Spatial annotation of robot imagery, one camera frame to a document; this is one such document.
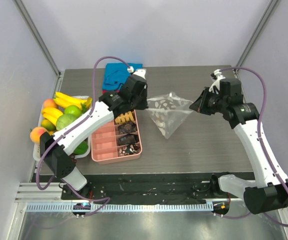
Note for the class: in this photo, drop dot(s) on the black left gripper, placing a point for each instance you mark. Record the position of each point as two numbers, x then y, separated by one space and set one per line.
144 105

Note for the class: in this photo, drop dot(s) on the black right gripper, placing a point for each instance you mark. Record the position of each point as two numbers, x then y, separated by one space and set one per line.
201 102

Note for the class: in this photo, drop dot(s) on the clear zip top bag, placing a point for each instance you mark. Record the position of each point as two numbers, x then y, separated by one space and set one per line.
168 112

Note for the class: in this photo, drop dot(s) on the green apple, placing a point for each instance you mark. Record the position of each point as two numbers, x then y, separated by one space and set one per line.
73 110

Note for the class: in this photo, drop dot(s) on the green cabbage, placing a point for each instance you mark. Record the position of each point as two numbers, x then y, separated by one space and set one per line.
65 120

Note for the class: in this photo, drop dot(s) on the green bell pepper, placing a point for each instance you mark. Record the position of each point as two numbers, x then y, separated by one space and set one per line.
81 148

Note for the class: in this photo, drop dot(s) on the peach fruit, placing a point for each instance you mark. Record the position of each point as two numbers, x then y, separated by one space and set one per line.
36 133
50 103

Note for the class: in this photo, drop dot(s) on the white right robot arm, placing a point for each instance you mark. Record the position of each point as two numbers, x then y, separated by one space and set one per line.
269 191

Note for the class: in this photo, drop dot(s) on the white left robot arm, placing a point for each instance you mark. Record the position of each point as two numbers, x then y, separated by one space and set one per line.
105 109

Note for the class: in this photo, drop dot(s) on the blue folded cloth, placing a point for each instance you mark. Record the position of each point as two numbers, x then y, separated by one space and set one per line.
115 76

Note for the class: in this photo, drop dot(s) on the magenta folded cloth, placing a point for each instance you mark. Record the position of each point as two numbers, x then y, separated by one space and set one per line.
108 91

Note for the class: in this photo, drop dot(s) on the yellow insect print rolled tie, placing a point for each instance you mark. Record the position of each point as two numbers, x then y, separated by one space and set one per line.
124 118

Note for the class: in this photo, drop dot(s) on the pink divided organizer tray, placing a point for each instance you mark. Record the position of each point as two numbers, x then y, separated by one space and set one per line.
104 148

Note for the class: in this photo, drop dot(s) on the black pink floral rolled tie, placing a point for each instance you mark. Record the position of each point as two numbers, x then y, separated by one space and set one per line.
128 150

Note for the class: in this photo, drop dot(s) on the yellow banana bunch upper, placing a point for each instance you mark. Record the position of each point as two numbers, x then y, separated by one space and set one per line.
65 101

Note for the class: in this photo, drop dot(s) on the yellow banana bunch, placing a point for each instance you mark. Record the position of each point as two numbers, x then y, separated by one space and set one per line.
52 114
65 101

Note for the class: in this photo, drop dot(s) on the yellow banana bunch lower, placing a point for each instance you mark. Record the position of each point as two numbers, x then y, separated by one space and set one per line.
52 114

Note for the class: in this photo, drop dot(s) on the yellow green mango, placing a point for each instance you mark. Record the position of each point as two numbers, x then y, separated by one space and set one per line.
48 125

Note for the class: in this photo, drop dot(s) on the white plastic fruit basket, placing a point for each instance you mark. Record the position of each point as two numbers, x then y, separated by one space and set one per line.
68 140

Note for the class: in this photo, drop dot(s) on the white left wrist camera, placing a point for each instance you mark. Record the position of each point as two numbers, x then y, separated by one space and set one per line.
141 72

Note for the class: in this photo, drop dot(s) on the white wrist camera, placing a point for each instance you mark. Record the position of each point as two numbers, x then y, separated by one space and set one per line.
216 76
141 72

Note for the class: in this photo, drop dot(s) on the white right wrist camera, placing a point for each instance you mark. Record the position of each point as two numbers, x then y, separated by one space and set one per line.
216 76

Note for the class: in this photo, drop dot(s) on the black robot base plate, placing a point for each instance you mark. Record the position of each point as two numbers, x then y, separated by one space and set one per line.
154 188

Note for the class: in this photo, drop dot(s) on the aluminium frame rail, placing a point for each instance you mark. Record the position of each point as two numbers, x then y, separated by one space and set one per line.
29 193

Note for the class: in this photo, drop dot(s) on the white slotted cable duct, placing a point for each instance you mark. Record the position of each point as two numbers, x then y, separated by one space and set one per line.
75 207

